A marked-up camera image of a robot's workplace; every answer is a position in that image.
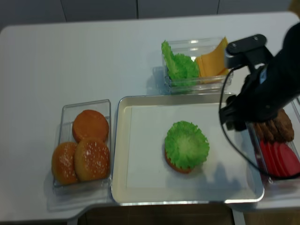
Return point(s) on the right sesame top bun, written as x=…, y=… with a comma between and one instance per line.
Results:
x=92, y=159

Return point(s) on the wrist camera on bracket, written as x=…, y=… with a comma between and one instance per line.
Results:
x=247, y=52

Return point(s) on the clear lettuce and cheese container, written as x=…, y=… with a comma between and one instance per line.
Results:
x=193, y=48

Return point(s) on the silver metal baking tray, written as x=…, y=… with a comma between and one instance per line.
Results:
x=123, y=194

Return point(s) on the green lettuce leaves in container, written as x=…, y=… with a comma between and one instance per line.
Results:
x=179, y=65

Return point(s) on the brown meat patties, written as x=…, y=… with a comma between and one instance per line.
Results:
x=279, y=129

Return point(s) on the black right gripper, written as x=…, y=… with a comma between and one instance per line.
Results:
x=264, y=92

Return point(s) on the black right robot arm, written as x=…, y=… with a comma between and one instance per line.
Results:
x=287, y=59

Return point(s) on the red tomato slices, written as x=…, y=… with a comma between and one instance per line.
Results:
x=280, y=159

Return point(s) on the left sesame top bun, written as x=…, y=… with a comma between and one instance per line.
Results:
x=63, y=166

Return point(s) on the clear meat and tomato container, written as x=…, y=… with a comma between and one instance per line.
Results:
x=293, y=111

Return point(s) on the white parchment paper sheet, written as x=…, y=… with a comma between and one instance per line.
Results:
x=147, y=167

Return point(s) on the sesame bun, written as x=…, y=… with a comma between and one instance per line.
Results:
x=63, y=166
x=92, y=159

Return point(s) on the clear plastic bun container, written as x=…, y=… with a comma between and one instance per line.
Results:
x=69, y=113

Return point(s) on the plain bottom bun in container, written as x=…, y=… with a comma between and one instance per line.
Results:
x=88, y=124

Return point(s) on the bottom bun on tray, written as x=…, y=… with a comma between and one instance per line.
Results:
x=174, y=167

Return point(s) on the green lettuce leaf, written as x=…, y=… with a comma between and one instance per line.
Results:
x=186, y=145

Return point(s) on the yellow cheese slices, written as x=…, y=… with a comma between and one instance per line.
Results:
x=213, y=63

